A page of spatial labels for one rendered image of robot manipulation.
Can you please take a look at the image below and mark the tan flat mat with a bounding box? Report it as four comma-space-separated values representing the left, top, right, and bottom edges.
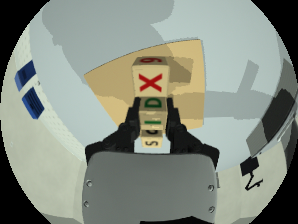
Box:
83, 39, 205, 130

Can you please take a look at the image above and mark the beige letter block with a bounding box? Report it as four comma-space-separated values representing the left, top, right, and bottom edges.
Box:
131, 57, 170, 97
138, 97, 168, 130
141, 130, 163, 148

